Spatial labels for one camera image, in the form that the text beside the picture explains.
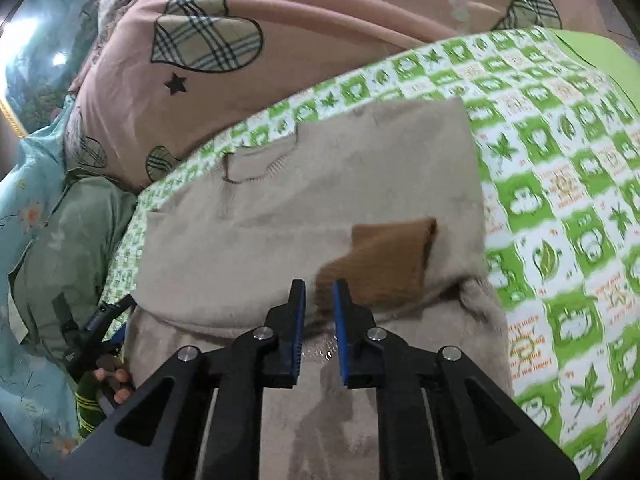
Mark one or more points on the brown knit sock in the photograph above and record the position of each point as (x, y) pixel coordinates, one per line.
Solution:
(385, 260)

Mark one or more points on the landscape wall poster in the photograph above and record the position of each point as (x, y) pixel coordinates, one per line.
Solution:
(45, 60)

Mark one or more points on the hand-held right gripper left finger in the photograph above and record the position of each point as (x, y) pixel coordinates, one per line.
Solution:
(298, 320)

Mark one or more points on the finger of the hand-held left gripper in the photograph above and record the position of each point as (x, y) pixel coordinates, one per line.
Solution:
(118, 307)

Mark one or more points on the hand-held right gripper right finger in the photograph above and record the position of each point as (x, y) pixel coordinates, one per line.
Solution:
(341, 320)

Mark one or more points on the green white checkered bedsheet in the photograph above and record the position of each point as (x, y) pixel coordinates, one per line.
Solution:
(560, 200)

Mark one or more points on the light blue floral blanket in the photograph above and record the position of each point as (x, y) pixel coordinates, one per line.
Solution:
(30, 240)

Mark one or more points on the plain lime green sheet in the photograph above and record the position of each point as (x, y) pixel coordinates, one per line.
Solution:
(600, 55)

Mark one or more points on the pale green garment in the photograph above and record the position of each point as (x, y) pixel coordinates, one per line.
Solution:
(70, 250)

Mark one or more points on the beige sweater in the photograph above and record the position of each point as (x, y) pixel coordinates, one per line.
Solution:
(300, 220)

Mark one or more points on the person's left hand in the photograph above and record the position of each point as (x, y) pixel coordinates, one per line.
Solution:
(114, 377)

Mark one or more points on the pink quilt with plaid hearts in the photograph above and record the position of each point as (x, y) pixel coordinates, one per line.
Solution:
(310, 50)

